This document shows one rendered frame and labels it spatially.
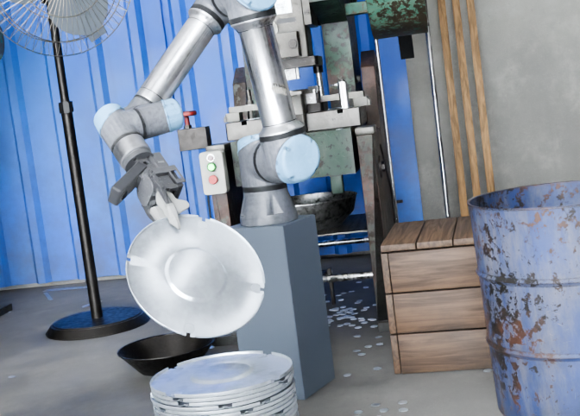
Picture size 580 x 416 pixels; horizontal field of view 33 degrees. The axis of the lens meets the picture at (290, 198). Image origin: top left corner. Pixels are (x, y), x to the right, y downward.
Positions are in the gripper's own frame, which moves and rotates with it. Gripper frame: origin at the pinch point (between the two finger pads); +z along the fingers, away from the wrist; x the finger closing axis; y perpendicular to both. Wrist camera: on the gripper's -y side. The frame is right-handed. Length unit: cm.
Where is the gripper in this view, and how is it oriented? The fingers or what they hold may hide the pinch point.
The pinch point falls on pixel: (173, 226)
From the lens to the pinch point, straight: 204.0
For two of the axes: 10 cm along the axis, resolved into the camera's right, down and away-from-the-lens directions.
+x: -3.6, 6.9, 6.2
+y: 7.7, -1.6, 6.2
